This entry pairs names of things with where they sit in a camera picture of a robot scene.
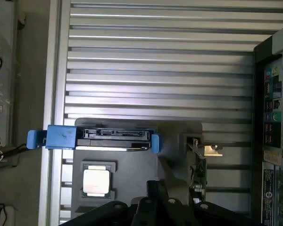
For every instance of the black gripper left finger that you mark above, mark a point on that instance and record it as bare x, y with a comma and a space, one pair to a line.
113, 213

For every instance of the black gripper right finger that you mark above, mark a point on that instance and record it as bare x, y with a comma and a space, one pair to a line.
202, 215

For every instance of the green GPU card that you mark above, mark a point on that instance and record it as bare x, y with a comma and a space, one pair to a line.
200, 168

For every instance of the silver CPU chip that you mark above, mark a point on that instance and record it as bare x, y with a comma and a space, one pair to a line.
96, 181

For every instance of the dark grey parts rack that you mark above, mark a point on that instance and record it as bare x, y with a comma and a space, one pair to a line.
134, 164

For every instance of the hard disk in blue carrier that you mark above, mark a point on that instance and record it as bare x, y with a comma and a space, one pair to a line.
61, 140

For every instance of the black PC case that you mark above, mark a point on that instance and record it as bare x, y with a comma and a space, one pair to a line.
271, 122

